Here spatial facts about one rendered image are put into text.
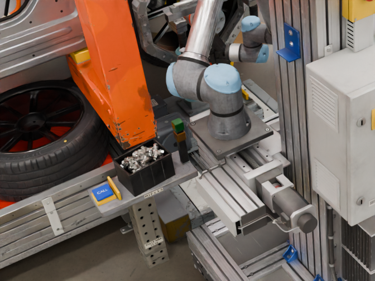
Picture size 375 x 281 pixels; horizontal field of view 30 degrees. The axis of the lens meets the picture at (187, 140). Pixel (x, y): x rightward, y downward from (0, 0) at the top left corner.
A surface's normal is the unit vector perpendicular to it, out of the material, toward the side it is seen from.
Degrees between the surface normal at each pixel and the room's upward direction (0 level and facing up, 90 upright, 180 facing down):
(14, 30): 90
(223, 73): 7
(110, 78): 90
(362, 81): 0
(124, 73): 90
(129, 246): 0
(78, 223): 90
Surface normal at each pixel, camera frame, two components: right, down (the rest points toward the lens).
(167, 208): -0.15, -0.78
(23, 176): 0.02, 0.62
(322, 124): -0.88, 0.38
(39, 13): 0.44, 0.50
